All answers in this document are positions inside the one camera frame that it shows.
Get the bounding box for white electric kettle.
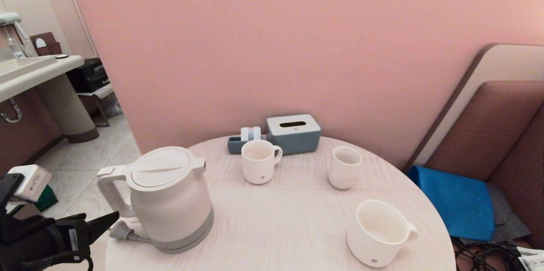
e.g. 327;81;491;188
97;146;214;248

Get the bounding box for green bag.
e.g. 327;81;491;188
33;184;59;212

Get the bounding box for grey kettle base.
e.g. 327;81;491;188
149;224;214;254

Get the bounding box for metal rack with white towel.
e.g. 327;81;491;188
77;84;115;127

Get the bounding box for chrome drain pipe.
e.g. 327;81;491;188
0;98;23;124

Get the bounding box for black box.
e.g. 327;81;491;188
67;58;110;93

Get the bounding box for small grey tray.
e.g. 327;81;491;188
227;135;268;154

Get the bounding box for white sink counter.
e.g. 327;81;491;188
0;55;85;104

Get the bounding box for small white ribbed mug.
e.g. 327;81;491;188
241;140;283;185

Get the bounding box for brown tissue holder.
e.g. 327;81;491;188
30;32;63;56

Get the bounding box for clear glass bottle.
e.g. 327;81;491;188
6;37;27;59

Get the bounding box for grey tissue box white lid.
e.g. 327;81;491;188
266;114;321;155

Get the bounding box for white hair dryer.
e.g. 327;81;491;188
0;12;30;57

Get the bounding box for white cup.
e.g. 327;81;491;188
328;147;363;190

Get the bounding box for large white ribbed mug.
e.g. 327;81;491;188
347;200;418;268

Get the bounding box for blue cloth bag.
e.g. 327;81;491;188
407;166;496;242

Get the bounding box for grey seat cushion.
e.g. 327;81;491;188
461;182;532;244

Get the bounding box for brown upholstered bench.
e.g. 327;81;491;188
402;44;544;250

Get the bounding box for white printed paper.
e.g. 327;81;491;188
516;248;544;271

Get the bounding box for grey power plug with cord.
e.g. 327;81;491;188
108;220;152;243

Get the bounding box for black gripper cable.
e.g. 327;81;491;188
19;252;94;271

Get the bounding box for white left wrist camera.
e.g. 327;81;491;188
8;165;52;203

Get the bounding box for beige sink pedestal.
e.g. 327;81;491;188
34;73;100;144

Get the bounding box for black floor cables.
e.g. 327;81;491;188
451;237;527;271

